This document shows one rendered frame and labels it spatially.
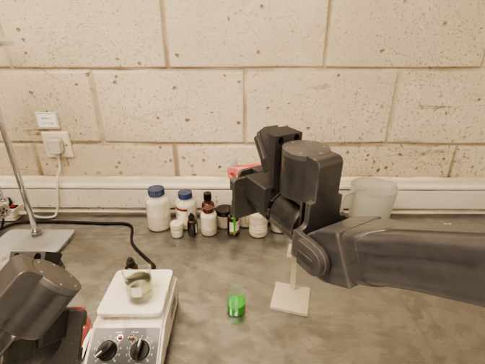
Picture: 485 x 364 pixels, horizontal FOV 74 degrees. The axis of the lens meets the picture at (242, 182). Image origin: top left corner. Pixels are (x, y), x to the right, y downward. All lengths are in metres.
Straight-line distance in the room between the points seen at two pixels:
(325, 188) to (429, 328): 0.50
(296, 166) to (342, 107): 0.68
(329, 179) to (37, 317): 0.33
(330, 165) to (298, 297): 0.46
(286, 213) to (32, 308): 0.29
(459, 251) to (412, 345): 0.50
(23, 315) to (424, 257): 0.37
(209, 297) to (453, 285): 0.57
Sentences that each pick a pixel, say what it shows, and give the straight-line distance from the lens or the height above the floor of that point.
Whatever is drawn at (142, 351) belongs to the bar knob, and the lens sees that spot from 0.64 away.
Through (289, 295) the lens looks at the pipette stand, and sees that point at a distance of 0.77.
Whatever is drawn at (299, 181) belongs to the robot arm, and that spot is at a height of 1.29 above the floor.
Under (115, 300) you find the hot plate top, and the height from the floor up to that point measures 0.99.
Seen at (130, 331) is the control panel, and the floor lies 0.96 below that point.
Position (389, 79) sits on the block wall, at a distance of 1.06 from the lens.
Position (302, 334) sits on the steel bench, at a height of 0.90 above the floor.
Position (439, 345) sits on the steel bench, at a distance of 0.79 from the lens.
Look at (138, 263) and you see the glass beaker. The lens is 0.65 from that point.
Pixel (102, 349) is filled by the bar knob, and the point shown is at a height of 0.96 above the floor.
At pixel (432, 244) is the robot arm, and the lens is 0.29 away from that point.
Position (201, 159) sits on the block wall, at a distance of 1.05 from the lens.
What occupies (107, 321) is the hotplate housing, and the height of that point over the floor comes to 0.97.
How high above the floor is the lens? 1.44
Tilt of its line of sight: 25 degrees down
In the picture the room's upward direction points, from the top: straight up
